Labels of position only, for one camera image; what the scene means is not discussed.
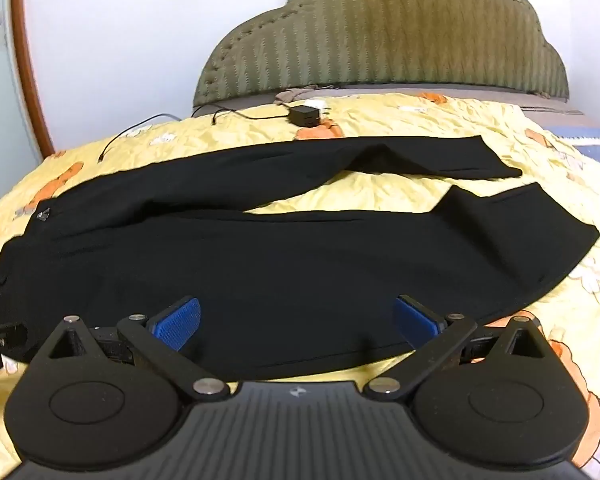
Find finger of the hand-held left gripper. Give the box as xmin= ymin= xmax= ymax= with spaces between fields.
xmin=0 ymin=324 xmax=28 ymax=367

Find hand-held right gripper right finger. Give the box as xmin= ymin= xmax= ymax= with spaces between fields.
xmin=362 ymin=294 xmax=551 ymax=404

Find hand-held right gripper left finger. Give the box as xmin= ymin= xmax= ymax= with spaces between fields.
xmin=40 ymin=296 xmax=232 ymax=404

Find black pants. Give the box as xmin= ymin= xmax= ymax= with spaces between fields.
xmin=0 ymin=135 xmax=600 ymax=382

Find yellow printed blanket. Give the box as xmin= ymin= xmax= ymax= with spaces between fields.
xmin=0 ymin=91 xmax=600 ymax=480

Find grey bed sheet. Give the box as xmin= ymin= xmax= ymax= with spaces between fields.
xmin=194 ymin=82 xmax=587 ymax=117

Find black power adapter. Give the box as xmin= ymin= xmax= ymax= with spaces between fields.
xmin=287 ymin=104 xmax=323 ymax=127

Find blue striped cloth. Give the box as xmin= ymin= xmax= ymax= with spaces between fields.
xmin=550 ymin=110 xmax=600 ymax=181

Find brown cloth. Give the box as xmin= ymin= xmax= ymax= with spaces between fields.
xmin=274 ymin=87 xmax=332 ymax=107

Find olive green padded headboard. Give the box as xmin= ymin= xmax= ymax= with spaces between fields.
xmin=192 ymin=0 xmax=572 ymax=109

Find black cable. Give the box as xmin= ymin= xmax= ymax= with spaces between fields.
xmin=99 ymin=105 xmax=292 ymax=163

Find brown wooden door frame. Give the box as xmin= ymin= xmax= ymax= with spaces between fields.
xmin=9 ymin=0 xmax=57 ymax=159

